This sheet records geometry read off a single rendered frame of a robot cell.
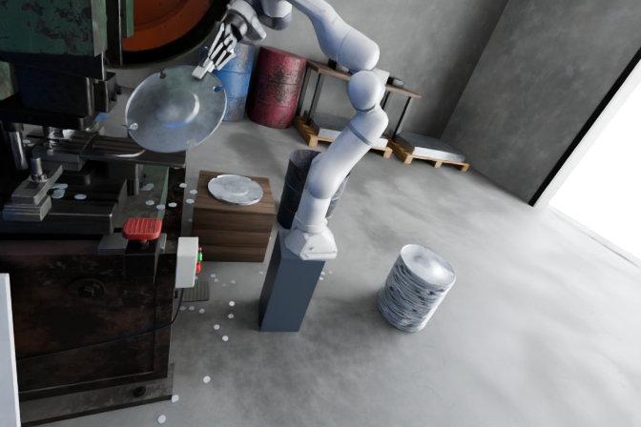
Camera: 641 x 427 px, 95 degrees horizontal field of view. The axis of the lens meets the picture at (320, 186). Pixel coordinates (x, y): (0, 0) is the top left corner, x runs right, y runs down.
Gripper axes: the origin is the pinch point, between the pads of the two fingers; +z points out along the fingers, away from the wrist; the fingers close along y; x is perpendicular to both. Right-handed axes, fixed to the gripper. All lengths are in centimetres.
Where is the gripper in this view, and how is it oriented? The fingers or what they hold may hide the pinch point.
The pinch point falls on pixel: (203, 70)
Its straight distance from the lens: 101.1
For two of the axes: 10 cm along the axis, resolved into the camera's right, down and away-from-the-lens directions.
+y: -0.3, -3.5, -9.4
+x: 9.1, 3.9, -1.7
